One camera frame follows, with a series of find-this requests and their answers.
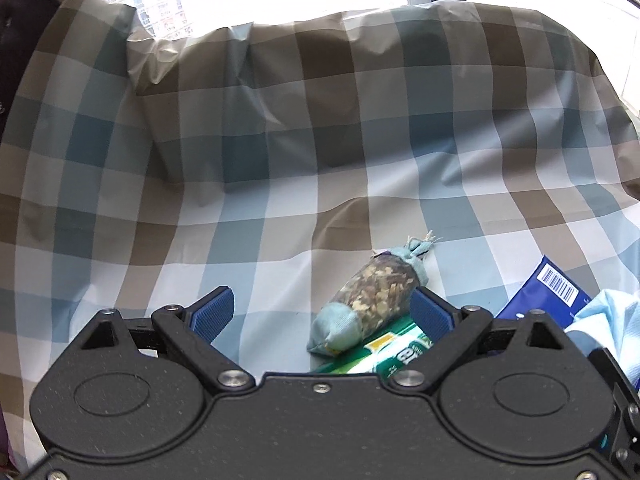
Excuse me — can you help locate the green drink can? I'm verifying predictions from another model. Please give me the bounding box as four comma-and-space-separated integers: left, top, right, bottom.
310, 315, 436, 376

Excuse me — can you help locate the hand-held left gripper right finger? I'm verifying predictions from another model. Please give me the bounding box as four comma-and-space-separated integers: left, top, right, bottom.
390, 286, 576, 393

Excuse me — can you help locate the light blue sachet bag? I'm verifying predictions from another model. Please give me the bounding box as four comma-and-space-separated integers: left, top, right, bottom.
306, 230, 445, 357

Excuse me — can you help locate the checked tablecloth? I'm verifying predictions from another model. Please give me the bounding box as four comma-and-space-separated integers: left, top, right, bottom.
0, 0, 640, 466

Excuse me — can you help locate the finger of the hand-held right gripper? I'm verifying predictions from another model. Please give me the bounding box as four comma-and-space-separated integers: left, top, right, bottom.
587, 346, 640, 478

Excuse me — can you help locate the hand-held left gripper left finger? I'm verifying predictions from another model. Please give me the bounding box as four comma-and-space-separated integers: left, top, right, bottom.
80, 285, 258, 395

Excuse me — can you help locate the light blue face mask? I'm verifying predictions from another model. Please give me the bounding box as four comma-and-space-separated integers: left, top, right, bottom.
565, 288, 640, 391

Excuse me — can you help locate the purple chair with cream frame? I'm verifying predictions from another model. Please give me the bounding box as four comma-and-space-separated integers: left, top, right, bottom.
0, 0, 106, 126

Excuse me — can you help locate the blue tissue pack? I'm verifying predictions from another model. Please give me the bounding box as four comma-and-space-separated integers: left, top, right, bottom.
494, 255, 596, 331

